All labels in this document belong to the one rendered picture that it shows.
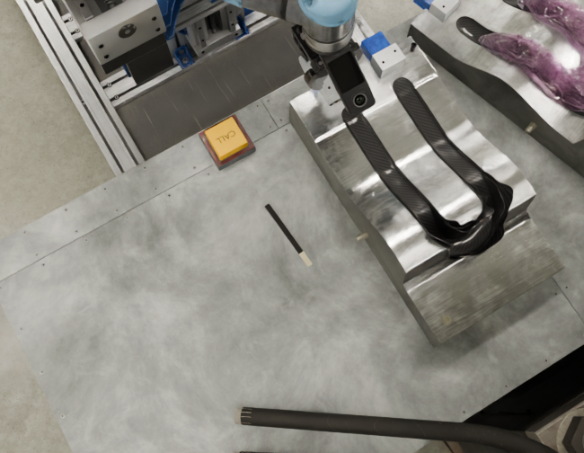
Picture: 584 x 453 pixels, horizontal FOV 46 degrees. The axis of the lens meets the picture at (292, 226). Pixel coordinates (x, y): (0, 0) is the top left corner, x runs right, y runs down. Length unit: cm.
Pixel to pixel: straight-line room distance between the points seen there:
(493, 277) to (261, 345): 42
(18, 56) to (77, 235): 124
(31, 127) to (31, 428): 92
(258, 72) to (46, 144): 72
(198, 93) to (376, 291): 99
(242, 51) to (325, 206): 90
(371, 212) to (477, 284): 22
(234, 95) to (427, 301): 103
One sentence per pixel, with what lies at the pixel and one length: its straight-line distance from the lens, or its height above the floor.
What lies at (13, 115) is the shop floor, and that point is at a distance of 240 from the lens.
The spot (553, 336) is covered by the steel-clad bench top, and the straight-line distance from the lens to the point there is 133.
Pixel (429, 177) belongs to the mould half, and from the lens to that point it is 122.
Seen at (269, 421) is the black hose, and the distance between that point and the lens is 120.
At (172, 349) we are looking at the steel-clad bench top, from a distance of 126.
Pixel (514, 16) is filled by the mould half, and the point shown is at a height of 87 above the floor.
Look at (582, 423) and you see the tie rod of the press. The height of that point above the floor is 83.
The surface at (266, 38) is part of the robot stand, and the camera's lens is 212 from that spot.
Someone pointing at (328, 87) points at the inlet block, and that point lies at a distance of 123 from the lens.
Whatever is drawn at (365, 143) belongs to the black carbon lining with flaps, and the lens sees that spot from 125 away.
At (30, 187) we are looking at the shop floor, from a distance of 229.
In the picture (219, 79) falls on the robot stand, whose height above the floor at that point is 21.
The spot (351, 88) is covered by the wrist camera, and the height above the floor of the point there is 107.
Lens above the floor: 204
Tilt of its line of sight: 75 degrees down
